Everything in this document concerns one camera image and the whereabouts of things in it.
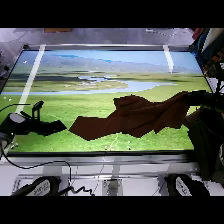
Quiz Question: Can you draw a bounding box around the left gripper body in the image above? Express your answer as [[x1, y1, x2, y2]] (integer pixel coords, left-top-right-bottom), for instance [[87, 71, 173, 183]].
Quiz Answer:
[[41, 119, 68, 136]]

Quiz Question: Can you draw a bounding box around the brown garment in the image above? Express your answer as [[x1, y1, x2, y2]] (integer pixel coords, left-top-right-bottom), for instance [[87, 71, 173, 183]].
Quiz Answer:
[[68, 92, 192, 142]]

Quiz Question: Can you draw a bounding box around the heap of clothes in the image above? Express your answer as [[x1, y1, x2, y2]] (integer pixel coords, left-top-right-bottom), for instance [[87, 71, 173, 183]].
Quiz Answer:
[[191, 27, 224, 96]]

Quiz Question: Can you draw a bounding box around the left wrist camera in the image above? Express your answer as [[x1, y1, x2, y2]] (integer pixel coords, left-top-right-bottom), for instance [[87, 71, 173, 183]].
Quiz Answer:
[[30, 100, 45, 122]]

